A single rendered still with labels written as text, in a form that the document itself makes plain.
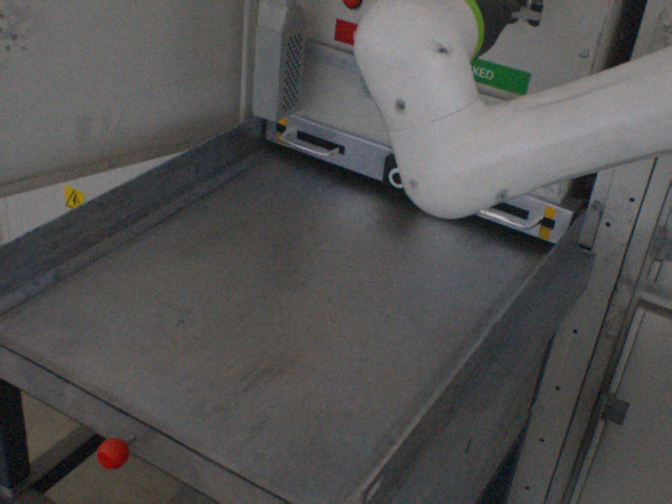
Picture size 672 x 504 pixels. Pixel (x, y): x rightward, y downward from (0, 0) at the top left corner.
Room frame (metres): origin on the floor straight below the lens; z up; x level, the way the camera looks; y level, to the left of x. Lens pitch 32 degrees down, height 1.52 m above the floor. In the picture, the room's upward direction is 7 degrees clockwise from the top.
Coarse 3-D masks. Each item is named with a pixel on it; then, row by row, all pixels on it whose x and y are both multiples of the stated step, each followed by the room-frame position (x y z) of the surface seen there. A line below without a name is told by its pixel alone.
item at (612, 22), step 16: (624, 0) 1.20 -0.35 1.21; (640, 0) 1.30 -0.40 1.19; (608, 16) 1.15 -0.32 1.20; (624, 16) 1.23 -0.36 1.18; (640, 16) 1.33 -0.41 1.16; (608, 32) 1.16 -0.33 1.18; (624, 32) 1.26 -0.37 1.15; (608, 48) 1.19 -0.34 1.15; (624, 48) 1.29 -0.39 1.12; (608, 64) 1.21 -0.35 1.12; (560, 192) 1.15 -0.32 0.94
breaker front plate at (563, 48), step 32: (320, 0) 1.35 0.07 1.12; (544, 0) 1.19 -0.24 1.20; (576, 0) 1.17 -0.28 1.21; (608, 0) 1.15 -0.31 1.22; (320, 32) 1.35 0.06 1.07; (512, 32) 1.21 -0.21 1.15; (544, 32) 1.19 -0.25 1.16; (576, 32) 1.17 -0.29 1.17; (320, 64) 1.35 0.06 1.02; (512, 64) 1.20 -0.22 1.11; (544, 64) 1.18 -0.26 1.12; (576, 64) 1.16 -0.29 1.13; (320, 96) 1.34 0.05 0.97; (352, 96) 1.32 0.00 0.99; (512, 96) 1.20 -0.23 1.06; (352, 128) 1.31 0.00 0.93; (384, 128) 1.29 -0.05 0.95; (544, 192) 1.16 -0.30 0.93
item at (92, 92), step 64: (0, 0) 1.17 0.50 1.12; (64, 0) 1.23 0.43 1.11; (128, 0) 1.31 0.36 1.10; (192, 0) 1.39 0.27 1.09; (256, 0) 1.44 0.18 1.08; (0, 64) 1.16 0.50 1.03; (64, 64) 1.23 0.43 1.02; (128, 64) 1.30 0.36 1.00; (192, 64) 1.39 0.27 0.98; (0, 128) 1.15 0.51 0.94; (64, 128) 1.22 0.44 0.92; (128, 128) 1.30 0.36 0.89; (192, 128) 1.39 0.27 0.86; (0, 192) 1.12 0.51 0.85
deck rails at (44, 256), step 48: (240, 144) 1.32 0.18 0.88; (144, 192) 1.11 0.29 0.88; (192, 192) 1.19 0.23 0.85; (48, 240) 0.95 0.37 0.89; (96, 240) 1.02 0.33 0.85; (576, 240) 1.15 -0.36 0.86; (0, 288) 0.87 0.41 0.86; (528, 288) 0.95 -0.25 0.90; (480, 336) 0.90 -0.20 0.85; (432, 432) 0.71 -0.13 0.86; (384, 480) 0.60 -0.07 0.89
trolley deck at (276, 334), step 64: (256, 192) 1.22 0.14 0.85; (320, 192) 1.24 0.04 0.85; (384, 192) 1.27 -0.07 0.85; (128, 256) 1.00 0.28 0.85; (192, 256) 1.01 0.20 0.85; (256, 256) 1.03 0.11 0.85; (320, 256) 1.05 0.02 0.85; (384, 256) 1.07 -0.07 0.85; (448, 256) 1.09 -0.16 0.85; (512, 256) 1.11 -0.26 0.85; (576, 256) 1.14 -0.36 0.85; (0, 320) 0.83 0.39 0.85; (64, 320) 0.84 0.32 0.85; (128, 320) 0.86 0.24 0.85; (192, 320) 0.87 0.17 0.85; (256, 320) 0.89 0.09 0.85; (320, 320) 0.90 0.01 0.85; (384, 320) 0.92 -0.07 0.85; (448, 320) 0.93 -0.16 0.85; (64, 384) 0.74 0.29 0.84; (128, 384) 0.74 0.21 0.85; (192, 384) 0.75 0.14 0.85; (256, 384) 0.77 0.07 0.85; (320, 384) 0.78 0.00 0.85; (384, 384) 0.79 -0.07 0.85; (512, 384) 0.85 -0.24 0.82; (192, 448) 0.65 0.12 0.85; (256, 448) 0.67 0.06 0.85; (320, 448) 0.68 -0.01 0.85; (448, 448) 0.70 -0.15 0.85
